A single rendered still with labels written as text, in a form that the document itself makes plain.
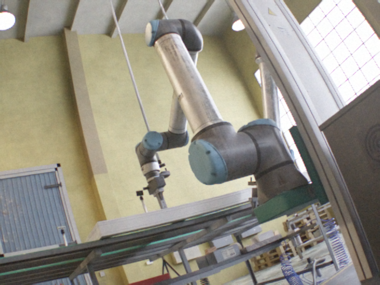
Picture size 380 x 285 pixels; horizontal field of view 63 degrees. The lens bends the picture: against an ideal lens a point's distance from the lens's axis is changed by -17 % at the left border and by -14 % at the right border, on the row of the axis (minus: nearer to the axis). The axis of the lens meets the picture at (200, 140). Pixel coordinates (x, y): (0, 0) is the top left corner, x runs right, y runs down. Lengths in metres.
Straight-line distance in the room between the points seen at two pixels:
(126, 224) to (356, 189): 1.07
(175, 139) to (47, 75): 8.78
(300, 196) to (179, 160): 8.89
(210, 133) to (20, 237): 7.37
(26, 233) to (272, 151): 7.44
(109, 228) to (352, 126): 1.14
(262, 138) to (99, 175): 7.54
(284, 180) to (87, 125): 8.18
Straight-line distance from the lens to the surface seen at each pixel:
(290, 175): 1.18
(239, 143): 1.14
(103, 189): 8.48
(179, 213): 1.80
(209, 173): 1.10
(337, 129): 1.04
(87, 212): 8.64
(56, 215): 8.43
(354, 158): 1.02
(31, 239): 8.26
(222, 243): 9.46
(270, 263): 9.22
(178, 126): 1.73
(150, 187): 1.84
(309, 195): 1.21
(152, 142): 1.72
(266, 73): 1.82
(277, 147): 1.21
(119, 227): 1.67
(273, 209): 1.17
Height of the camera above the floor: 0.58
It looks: 20 degrees up
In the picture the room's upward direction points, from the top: 21 degrees counter-clockwise
